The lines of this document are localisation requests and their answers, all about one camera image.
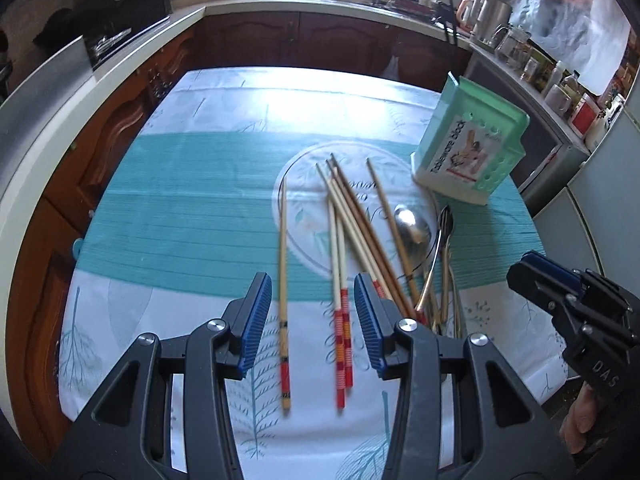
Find plastic wall covering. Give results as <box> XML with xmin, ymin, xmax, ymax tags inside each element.
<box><xmin>492</xmin><ymin>0</ymin><xmax>631</xmax><ymax>91</ymax></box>

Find white refrigerator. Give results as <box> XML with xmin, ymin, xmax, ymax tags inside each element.
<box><xmin>532</xmin><ymin>95</ymin><xmax>640</xmax><ymax>281</ymax></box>

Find green white utensil holder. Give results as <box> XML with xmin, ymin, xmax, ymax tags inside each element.
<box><xmin>411</xmin><ymin>72</ymin><xmax>531</xmax><ymax>207</ymax></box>

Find red white container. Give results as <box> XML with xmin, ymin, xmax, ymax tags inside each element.
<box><xmin>570</xmin><ymin>95</ymin><xmax>601</xmax><ymax>136</ymax></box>

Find bundle of red-tipped bamboo chopsticks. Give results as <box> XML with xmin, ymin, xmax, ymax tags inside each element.
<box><xmin>326</xmin><ymin>159</ymin><xmax>403</xmax><ymax>313</ymax></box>

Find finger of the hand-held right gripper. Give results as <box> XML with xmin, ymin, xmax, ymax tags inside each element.
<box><xmin>519</xmin><ymin>251</ymin><xmax>640</xmax><ymax>326</ymax></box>
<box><xmin>506</xmin><ymin>262</ymin><xmax>640</xmax><ymax>356</ymax></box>

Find large silver spoon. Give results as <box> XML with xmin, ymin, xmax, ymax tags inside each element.
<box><xmin>394</xmin><ymin>204</ymin><xmax>433</xmax><ymax>261</ymax></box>

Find white kitchen countertop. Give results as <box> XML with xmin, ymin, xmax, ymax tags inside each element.
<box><xmin>0</xmin><ymin>0</ymin><xmax>481</xmax><ymax>241</ymax></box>

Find brown wooden chopstick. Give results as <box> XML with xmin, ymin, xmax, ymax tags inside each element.
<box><xmin>330</xmin><ymin>153</ymin><xmax>416</xmax><ymax>320</ymax></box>
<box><xmin>365</xmin><ymin>157</ymin><xmax>421</xmax><ymax>307</ymax></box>

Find white mug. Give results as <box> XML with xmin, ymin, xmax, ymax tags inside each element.
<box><xmin>544</xmin><ymin>85</ymin><xmax>571</xmax><ymax>117</ymax></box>

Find leaf printed teal tablecloth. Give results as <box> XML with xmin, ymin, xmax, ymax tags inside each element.
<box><xmin>59</xmin><ymin>67</ymin><xmax>571</xmax><ymax>480</ymax></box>

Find stainless steel counter panel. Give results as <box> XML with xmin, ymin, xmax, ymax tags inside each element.
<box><xmin>0</xmin><ymin>35</ymin><xmax>96</xmax><ymax>196</ymax></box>

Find person's right hand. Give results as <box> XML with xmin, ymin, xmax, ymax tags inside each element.
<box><xmin>559</xmin><ymin>382</ymin><xmax>598</xmax><ymax>456</ymax></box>

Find black gas cooktop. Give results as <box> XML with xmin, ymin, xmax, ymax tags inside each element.
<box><xmin>82</xmin><ymin>0</ymin><xmax>173</xmax><ymax>68</ymax></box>

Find glass pitcher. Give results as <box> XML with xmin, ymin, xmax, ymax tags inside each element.
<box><xmin>495</xmin><ymin>25</ymin><xmax>531</xmax><ymax>66</ymax></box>

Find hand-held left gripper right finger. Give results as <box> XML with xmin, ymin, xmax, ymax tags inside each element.
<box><xmin>353</xmin><ymin>272</ymin><xmax>576</xmax><ymax>480</ymax></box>

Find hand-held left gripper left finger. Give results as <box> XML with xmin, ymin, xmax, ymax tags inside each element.
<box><xmin>47</xmin><ymin>272</ymin><xmax>273</xmax><ymax>480</ymax></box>

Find steel kettle pink handle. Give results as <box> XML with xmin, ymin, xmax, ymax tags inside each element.
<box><xmin>457</xmin><ymin>0</ymin><xmax>513</xmax><ymax>43</ymax></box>

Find brown wooden kitchen cabinets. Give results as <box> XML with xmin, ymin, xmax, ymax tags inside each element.
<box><xmin>5</xmin><ymin>10</ymin><xmax>473</xmax><ymax>461</ymax></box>

